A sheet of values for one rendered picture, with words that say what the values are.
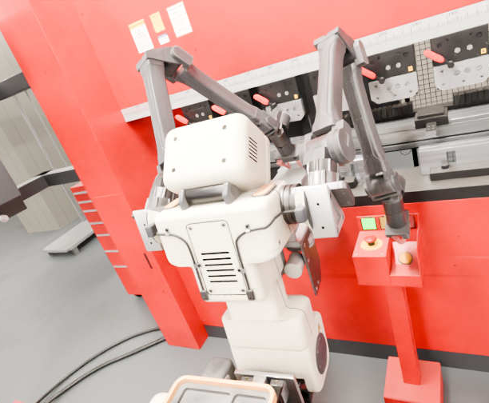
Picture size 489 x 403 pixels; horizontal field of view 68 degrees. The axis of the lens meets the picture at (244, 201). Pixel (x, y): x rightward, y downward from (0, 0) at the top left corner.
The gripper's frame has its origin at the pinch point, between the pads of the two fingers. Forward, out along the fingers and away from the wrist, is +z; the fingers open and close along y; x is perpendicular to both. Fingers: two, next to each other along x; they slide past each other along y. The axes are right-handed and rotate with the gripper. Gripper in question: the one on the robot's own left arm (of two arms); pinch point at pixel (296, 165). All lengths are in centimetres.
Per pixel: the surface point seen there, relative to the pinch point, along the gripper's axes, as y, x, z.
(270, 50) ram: 0.5, -26.4, -35.4
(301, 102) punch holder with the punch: -6.2, -16.6, -16.7
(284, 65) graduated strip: -3.2, -23.5, -29.9
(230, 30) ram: 14, -31, -45
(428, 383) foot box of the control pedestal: -39, 61, 69
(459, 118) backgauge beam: -57, -30, 19
